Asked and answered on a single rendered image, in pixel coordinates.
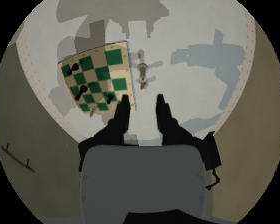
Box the green and cream chessboard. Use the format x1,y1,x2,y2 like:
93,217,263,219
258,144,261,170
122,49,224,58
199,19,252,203
57,42,136,114

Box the white chess piece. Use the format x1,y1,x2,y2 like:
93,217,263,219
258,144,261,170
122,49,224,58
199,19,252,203
89,106,97,118

